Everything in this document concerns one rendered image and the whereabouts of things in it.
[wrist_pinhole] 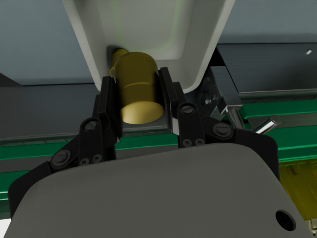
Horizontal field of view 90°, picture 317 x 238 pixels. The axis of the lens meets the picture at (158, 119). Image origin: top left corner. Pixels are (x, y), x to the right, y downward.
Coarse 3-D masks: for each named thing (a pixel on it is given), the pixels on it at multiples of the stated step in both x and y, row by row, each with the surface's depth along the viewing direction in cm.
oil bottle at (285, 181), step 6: (282, 162) 33; (282, 168) 32; (282, 174) 31; (282, 180) 31; (288, 180) 31; (288, 186) 30; (288, 192) 30; (294, 192) 30; (294, 198) 29; (294, 204) 29; (300, 204) 29; (300, 210) 28; (306, 210) 28; (306, 216) 28; (306, 222) 27; (312, 228) 27
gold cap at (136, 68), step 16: (128, 64) 11; (144, 64) 11; (128, 80) 11; (144, 80) 11; (128, 96) 10; (144, 96) 10; (160, 96) 11; (128, 112) 11; (144, 112) 11; (160, 112) 12
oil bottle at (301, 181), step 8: (304, 160) 34; (288, 168) 33; (296, 168) 33; (304, 168) 33; (296, 176) 32; (304, 176) 32; (312, 176) 32; (296, 184) 31; (304, 184) 31; (312, 184) 31; (304, 192) 30; (312, 192) 30; (304, 200) 30; (312, 200) 30; (312, 208) 29; (312, 216) 28; (312, 224) 28; (312, 232) 29
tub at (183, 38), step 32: (64, 0) 15; (96, 0) 21; (128, 0) 22; (160, 0) 22; (192, 0) 22; (224, 0) 17; (96, 32) 22; (128, 32) 25; (160, 32) 26; (192, 32) 25; (96, 64) 22; (160, 64) 30; (192, 64) 27
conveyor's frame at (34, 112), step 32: (224, 64) 28; (256, 64) 29; (288, 64) 29; (0, 96) 32; (32, 96) 33; (64, 96) 34; (192, 96) 36; (256, 96) 26; (288, 96) 27; (0, 128) 29; (32, 128) 29; (64, 128) 30; (128, 128) 31; (160, 128) 32
